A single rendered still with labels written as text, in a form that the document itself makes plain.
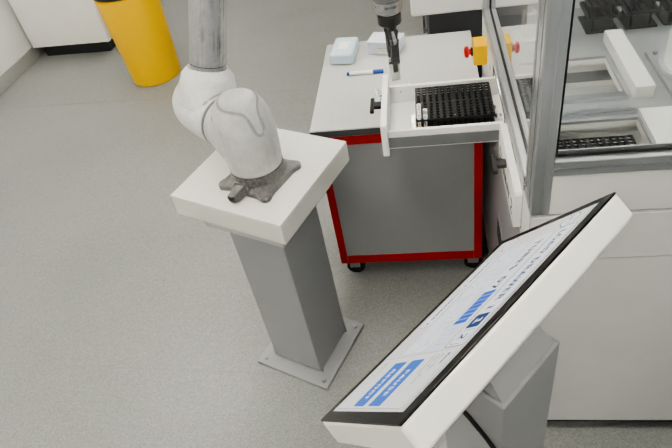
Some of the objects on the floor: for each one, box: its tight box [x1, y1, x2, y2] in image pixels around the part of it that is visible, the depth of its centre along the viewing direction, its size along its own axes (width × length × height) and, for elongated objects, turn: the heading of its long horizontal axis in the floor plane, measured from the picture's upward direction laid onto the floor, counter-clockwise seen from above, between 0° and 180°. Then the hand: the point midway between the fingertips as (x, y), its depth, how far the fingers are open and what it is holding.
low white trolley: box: [310, 30, 483, 272], centre depth 240 cm, size 58×62×76 cm
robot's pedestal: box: [204, 185, 364, 391], centre depth 200 cm, size 30×30×76 cm
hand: (394, 69), depth 197 cm, fingers closed
